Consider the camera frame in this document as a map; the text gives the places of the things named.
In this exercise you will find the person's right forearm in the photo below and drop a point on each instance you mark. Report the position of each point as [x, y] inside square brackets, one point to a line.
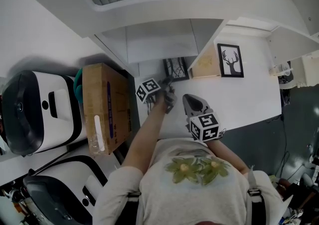
[228, 155]

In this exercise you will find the person's left hand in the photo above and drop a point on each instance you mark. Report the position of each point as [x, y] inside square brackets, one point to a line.
[162, 98]

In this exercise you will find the white shelf unit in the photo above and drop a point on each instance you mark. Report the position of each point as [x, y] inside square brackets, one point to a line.
[249, 2]

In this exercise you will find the black framed tree picture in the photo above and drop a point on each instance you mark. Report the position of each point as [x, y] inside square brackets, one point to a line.
[176, 68]

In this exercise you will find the teal round object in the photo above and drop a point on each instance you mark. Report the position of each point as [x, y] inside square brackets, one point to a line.
[78, 87]

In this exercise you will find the black framed deer picture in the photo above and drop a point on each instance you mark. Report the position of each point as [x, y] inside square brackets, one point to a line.
[230, 61]

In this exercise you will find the tan wooden box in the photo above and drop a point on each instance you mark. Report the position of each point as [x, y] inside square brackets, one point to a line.
[205, 66]

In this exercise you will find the person's flower print shirt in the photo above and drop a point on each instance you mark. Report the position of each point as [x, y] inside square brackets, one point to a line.
[194, 194]

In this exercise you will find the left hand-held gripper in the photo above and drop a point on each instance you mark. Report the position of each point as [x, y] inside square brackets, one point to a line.
[149, 89]

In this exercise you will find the white table top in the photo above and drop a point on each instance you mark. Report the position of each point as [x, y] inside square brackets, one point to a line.
[244, 104]

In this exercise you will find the brown cardboard box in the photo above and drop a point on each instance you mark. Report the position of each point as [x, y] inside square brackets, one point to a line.
[104, 104]

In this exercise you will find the person's left forearm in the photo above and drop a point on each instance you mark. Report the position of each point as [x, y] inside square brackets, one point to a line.
[147, 139]

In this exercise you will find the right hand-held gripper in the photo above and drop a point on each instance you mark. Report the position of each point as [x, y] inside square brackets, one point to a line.
[205, 128]

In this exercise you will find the white and black robot machine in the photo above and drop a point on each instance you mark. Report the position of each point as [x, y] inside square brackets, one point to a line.
[67, 191]
[42, 112]

